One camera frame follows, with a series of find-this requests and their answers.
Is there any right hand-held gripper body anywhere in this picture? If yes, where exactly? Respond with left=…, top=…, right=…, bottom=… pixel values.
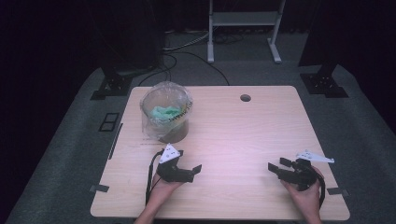
left=277, top=149, right=336, bottom=192

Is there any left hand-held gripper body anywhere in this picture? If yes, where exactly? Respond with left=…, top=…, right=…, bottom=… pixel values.
left=156, top=143, right=196, bottom=184

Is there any person's left hand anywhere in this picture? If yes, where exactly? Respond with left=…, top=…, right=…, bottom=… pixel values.
left=144, top=175, right=185, bottom=214

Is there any person's right hand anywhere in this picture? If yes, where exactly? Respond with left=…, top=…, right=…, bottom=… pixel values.
left=280, top=165, right=326, bottom=216

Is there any brown round trash bin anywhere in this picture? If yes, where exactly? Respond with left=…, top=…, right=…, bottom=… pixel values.
left=157, top=92, right=194, bottom=145

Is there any crumpled green paper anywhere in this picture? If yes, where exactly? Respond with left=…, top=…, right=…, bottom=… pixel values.
left=150, top=105, right=183, bottom=121

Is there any black tape piece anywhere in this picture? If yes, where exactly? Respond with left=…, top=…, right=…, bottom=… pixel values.
left=326, top=187, right=350, bottom=197
left=89, top=184, right=110, bottom=193

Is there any clear plastic bin bag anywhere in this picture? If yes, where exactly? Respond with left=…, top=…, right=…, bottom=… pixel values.
left=139, top=80, right=194, bottom=142

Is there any long black strip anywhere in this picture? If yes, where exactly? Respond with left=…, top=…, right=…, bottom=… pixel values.
left=107, top=122, right=124, bottom=161

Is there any black stand base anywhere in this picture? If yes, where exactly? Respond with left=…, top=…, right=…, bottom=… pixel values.
left=90, top=63, right=134, bottom=102
left=298, top=57, right=349, bottom=99

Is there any white metal stand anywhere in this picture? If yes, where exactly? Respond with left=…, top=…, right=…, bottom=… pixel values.
left=206, top=0, right=287, bottom=64

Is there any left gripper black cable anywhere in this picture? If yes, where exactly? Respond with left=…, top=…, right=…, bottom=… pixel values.
left=145, top=148, right=165, bottom=206

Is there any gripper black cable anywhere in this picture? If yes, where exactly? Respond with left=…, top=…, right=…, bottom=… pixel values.
left=311, top=166, right=327, bottom=209
left=145, top=148, right=165, bottom=206

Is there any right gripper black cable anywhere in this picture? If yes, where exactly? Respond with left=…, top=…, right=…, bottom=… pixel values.
left=311, top=166, right=327, bottom=209

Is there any black floor socket frame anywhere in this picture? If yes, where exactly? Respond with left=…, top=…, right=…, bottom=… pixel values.
left=98, top=112, right=120, bottom=133

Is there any black floor cable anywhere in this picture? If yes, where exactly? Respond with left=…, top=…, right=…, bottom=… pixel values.
left=164, top=50, right=231, bottom=87
left=137, top=53, right=178, bottom=87

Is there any grey floor cable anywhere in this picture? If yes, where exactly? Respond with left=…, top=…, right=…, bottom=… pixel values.
left=162, top=29, right=216, bottom=52

